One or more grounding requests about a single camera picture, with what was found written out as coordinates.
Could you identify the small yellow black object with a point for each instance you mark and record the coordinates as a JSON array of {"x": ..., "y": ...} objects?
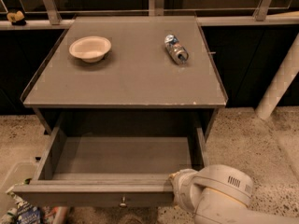
[{"x": 16, "y": 18}]

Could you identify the grey top drawer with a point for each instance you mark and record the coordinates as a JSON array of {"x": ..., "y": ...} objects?
[{"x": 111, "y": 158}]

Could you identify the white cylindrical pillar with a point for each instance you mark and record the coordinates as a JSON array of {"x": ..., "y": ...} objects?
[{"x": 281, "y": 81}]

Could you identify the crushed blue silver can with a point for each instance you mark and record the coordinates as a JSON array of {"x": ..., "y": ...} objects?
[{"x": 176, "y": 51}]

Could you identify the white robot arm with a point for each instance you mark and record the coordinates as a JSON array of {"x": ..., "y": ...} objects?
[{"x": 219, "y": 194}]

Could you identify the metal window rail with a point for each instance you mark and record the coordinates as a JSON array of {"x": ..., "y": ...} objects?
[{"x": 44, "y": 14}]

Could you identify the clear plastic bin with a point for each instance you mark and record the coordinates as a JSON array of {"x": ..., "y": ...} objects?
[{"x": 21, "y": 173}]

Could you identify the grey drawer cabinet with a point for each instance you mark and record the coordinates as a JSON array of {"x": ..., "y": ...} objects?
[{"x": 137, "y": 73}]

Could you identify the blue chip bag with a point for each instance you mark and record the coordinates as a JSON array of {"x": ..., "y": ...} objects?
[{"x": 28, "y": 214}]

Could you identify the white paper bowl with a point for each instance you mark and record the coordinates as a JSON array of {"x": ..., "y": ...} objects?
[{"x": 90, "y": 49}]

